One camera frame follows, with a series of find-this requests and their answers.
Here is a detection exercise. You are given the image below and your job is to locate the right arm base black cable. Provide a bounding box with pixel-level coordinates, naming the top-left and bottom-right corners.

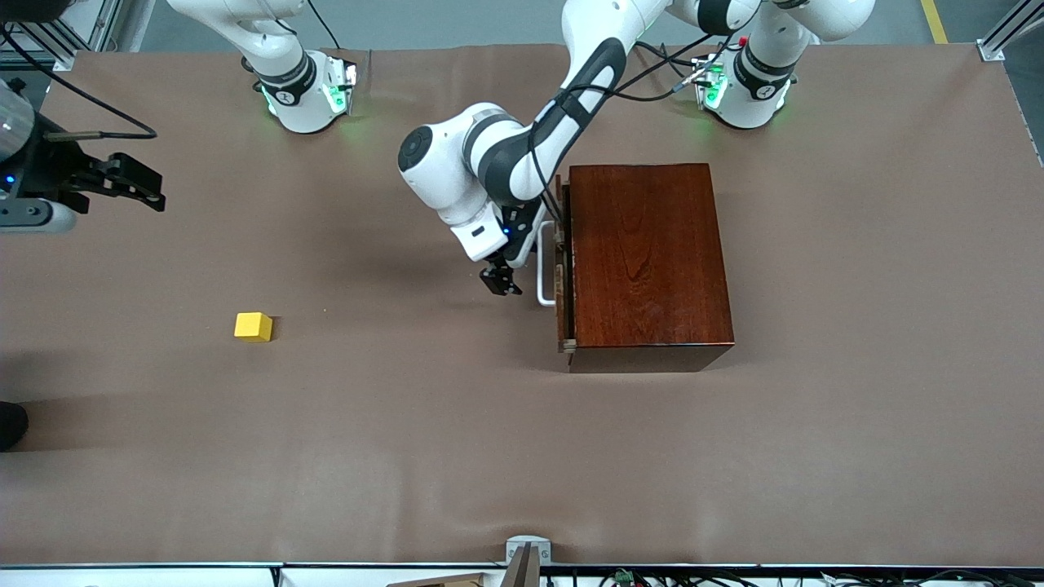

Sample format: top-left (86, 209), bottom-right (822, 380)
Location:
top-left (306, 0), bottom-right (343, 50)

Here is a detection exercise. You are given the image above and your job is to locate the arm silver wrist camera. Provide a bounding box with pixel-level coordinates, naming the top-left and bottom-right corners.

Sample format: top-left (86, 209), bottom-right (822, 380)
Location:
top-left (0, 199), bottom-right (80, 236)
top-left (498, 200), bottom-right (546, 268)

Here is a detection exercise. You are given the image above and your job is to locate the left arm base black cable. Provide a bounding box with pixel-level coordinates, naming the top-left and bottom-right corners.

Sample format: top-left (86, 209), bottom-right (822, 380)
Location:
top-left (635, 41), bottom-right (712, 86)

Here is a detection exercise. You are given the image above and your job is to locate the aluminium profile bar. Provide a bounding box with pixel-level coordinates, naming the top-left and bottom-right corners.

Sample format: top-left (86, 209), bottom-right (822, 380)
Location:
top-left (977, 0), bottom-right (1044, 63)

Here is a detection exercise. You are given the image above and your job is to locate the brown table cover sheet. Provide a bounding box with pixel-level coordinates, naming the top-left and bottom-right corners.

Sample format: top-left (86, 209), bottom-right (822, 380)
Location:
top-left (0, 42), bottom-right (1044, 567)

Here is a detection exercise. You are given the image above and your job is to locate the white table edge rail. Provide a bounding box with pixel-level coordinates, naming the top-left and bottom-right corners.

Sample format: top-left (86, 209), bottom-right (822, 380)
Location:
top-left (0, 563), bottom-right (1044, 587)

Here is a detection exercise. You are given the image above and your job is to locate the grey metal table clamp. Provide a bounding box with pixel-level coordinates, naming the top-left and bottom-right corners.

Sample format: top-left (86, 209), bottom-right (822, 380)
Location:
top-left (506, 535), bottom-right (552, 565)

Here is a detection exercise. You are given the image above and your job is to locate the arm base black cable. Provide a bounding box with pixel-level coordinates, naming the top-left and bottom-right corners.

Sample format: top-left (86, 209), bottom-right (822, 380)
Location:
top-left (306, 0), bottom-right (343, 50)
top-left (635, 41), bottom-right (712, 86)

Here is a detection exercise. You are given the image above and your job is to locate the arm black gripper cable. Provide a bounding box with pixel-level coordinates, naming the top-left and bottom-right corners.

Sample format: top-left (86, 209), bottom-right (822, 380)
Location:
top-left (527, 31), bottom-right (739, 233)
top-left (0, 23), bottom-right (158, 141)

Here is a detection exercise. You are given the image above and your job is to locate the right arm black gripper cable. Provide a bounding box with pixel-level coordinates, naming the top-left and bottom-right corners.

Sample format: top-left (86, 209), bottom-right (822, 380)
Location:
top-left (0, 23), bottom-right (158, 141)

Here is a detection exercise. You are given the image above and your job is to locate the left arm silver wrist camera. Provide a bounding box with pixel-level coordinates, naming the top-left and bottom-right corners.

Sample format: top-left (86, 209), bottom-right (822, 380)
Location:
top-left (498, 200), bottom-right (546, 268)

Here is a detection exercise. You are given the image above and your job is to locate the yellow cube block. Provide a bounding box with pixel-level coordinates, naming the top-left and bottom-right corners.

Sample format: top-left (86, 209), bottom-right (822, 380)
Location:
top-left (233, 311), bottom-right (274, 344)

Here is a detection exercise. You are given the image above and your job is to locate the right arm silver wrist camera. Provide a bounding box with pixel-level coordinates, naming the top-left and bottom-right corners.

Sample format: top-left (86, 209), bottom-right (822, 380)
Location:
top-left (0, 199), bottom-right (80, 236)

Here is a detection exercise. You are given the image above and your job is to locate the left arm black gripper cable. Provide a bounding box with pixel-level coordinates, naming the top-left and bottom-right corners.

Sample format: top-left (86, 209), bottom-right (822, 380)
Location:
top-left (527, 31), bottom-right (739, 233)

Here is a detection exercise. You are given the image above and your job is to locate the dark wooden cabinet box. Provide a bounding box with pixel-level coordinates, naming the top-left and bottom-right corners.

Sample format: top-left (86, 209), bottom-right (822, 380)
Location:
top-left (567, 163), bottom-right (737, 374)

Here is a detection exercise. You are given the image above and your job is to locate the aluminium frame with struts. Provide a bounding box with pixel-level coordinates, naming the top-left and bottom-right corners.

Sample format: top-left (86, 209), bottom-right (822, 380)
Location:
top-left (0, 0), bottom-right (123, 73)

